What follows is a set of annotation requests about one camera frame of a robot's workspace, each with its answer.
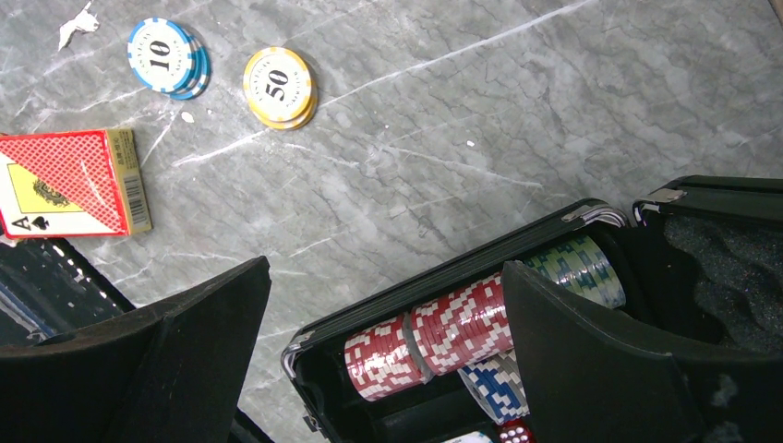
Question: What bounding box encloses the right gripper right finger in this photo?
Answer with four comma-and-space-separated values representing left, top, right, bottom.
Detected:
501, 261, 782, 442

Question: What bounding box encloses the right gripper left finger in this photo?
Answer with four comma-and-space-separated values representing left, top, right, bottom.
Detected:
1, 257, 271, 442

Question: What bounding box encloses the red playing card box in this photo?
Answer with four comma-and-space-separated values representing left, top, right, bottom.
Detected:
1, 128, 152, 239

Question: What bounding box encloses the yellow 50 chip stack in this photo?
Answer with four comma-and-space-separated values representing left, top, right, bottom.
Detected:
243, 46, 318, 130

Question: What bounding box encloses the light blue 10 chip stack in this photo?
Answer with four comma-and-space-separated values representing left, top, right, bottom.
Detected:
126, 17, 211, 101

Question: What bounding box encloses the blue grey chip roll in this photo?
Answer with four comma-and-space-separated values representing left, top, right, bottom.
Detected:
457, 349, 530, 425

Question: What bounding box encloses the green chip roll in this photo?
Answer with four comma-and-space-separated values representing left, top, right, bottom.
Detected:
523, 235, 626, 309

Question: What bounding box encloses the red chip roll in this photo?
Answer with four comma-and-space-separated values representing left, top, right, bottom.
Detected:
343, 272, 513, 401

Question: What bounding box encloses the black poker chip case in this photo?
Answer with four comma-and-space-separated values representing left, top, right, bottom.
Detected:
281, 175, 782, 442

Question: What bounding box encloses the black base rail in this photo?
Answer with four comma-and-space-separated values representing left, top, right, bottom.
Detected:
1, 239, 135, 346

